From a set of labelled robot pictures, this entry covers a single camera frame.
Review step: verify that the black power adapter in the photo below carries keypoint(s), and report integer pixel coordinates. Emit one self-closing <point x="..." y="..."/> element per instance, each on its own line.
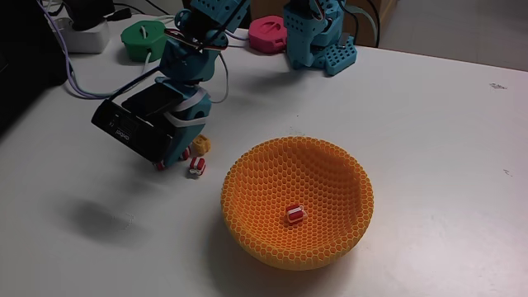
<point x="88" y="12"/>

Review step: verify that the yellow cube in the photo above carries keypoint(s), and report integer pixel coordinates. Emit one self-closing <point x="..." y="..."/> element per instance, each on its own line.
<point x="202" y="144"/>

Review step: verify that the large black object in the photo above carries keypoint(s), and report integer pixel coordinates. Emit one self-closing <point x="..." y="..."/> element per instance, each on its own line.
<point x="24" y="62"/>

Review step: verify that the pink round printed box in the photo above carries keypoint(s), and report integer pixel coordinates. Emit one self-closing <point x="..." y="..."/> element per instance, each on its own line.
<point x="268" y="35"/>

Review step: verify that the black camera box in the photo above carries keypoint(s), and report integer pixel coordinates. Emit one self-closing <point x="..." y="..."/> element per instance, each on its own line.
<point x="132" y="130"/>

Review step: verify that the green round printed box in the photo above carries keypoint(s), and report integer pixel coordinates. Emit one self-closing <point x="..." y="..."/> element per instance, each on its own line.
<point x="142" y="39"/>

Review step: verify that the red white striped gift cube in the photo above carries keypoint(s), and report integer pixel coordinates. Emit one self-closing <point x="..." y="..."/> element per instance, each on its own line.
<point x="186" y="154"/>
<point x="197" y="166"/>
<point x="295" y="214"/>
<point x="159" y="166"/>

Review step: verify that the white power strip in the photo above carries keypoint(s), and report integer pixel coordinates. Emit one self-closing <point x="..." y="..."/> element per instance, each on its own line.
<point x="84" y="39"/>

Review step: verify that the yellow honeycomb basket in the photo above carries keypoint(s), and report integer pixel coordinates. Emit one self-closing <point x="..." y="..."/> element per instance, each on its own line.
<point x="297" y="239"/>

